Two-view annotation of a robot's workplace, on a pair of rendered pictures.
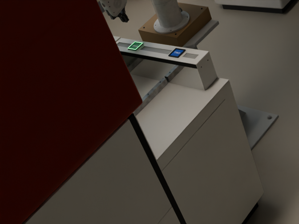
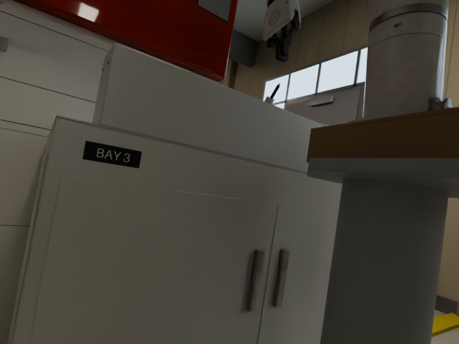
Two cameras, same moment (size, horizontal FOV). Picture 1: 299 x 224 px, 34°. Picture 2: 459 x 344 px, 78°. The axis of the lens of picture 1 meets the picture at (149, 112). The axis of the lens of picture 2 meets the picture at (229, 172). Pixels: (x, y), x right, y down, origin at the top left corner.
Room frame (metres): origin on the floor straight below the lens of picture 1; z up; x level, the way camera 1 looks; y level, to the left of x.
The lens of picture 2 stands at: (1.96, -0.79, 0.76)
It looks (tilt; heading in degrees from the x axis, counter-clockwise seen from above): 3 degrees up; 90
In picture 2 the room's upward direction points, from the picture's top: 9 degrees clockwise
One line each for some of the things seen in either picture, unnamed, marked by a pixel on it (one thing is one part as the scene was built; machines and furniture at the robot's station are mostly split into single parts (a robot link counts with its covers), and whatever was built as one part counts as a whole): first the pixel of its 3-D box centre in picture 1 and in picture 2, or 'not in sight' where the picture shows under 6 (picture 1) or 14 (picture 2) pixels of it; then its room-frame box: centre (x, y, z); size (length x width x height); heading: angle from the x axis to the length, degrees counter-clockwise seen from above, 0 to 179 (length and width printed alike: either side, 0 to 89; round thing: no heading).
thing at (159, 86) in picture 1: (130, 115); not in sight; (1.73, 0.08, 0.84); 0.50 x 0.02 x 0.03; 124
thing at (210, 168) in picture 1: (139, 163); (197, 287); (1.92, 0.16, 0.41); 0.96 x 0.64 x 0.82; 34
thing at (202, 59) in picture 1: (159, 62); (228, 126); (1.94, -0.14, 0.89); 0.55 x 0.09 x 0.14; 34
